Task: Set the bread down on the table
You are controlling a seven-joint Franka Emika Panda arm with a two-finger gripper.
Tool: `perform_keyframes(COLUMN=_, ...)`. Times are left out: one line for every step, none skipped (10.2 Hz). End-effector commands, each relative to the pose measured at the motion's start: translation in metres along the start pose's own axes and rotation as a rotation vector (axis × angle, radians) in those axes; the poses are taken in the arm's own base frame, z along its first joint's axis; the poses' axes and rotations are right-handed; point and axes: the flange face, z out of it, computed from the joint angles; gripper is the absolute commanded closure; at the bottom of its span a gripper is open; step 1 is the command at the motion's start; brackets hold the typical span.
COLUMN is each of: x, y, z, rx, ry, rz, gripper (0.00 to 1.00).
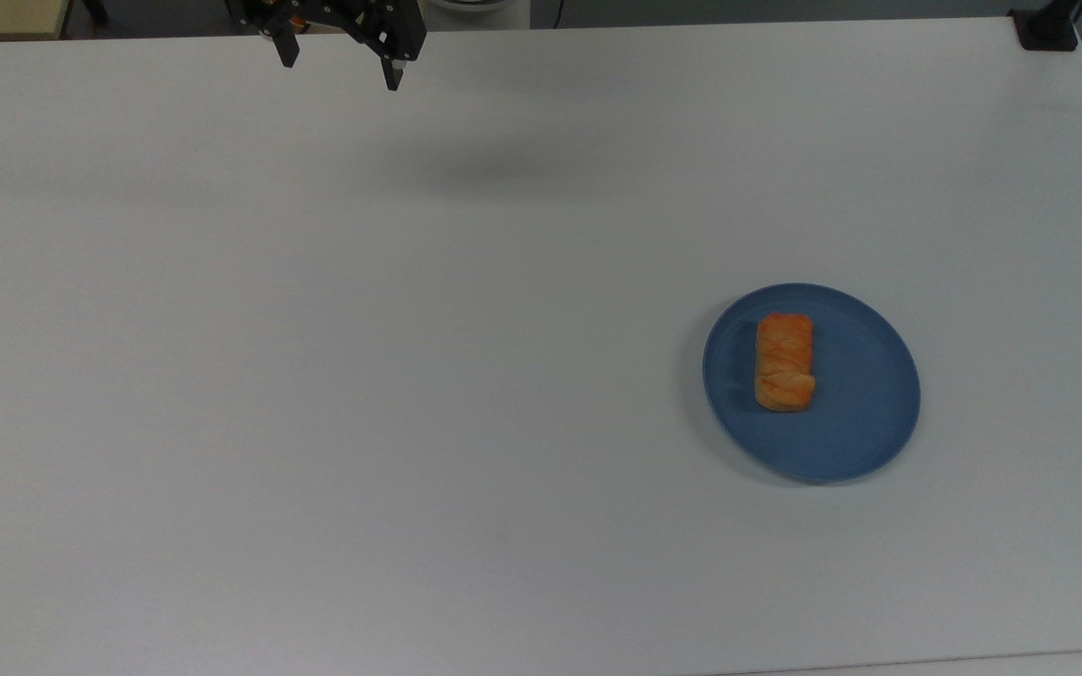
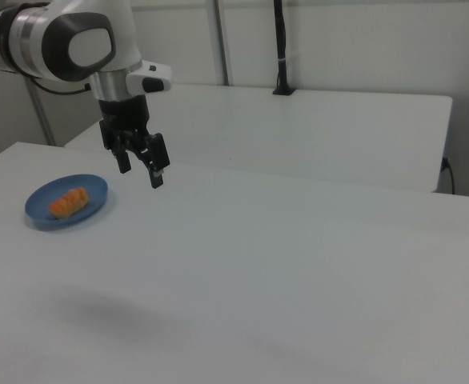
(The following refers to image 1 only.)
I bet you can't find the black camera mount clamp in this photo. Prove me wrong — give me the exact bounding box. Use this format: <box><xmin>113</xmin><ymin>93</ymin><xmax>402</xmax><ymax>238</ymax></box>
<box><xmin>1009</xmin><ymin>0</ymin><xmax>1082</xmax><ymax>52</ymax></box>

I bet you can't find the blue round plate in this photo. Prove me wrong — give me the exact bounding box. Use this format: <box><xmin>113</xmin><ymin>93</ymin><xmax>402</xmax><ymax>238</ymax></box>
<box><xmin>702</xmin><ymin>283</ymin><xmax>922</xmax><ymax>485</ymax></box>

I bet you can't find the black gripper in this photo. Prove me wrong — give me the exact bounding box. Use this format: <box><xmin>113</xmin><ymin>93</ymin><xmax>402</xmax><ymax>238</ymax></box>
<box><xmin>226</xmin><ymin>0</ymin><xmax>427</xmax><ymax>92</ymax></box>

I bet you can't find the orange braided bread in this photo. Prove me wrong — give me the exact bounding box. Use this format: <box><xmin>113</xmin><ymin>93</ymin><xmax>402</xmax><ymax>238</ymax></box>
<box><xmin>754</xmin><ymin>313</ymin><xmax>816</xmax><ymax>413</ymax></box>

